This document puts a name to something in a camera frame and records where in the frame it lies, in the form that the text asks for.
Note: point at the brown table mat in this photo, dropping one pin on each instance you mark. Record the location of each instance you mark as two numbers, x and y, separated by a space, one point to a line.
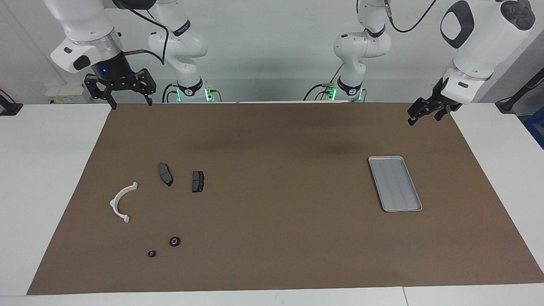
272 255

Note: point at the large black bearing gear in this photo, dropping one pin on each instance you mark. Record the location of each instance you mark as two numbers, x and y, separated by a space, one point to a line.
174 241

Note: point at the white power strip box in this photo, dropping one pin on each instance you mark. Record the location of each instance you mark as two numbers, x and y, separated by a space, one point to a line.
68 93

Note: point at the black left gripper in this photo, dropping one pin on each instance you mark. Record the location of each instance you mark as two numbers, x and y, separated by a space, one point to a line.
444 100

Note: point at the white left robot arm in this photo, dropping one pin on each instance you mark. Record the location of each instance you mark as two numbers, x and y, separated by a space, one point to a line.
480 42

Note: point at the silver metal tray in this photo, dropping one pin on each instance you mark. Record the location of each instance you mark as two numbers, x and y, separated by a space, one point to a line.
397 187

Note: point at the dark grey rectangular brake pad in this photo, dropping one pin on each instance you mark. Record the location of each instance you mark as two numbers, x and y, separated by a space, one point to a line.
198 181

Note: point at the dark grey angled brake pad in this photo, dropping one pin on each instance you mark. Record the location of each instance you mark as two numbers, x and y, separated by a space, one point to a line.
165 173

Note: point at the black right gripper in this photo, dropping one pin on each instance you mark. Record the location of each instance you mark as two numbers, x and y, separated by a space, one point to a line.
114 74

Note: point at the blue crate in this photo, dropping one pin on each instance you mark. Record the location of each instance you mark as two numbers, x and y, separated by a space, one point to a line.
536 127

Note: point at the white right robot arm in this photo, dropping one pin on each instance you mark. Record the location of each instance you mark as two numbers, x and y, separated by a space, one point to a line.
85 25

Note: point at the white curved plastic bracket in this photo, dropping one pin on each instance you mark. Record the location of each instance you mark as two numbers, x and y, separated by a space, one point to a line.
115 204

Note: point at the black clamp mount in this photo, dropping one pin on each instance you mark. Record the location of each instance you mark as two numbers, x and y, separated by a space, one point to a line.
8 107

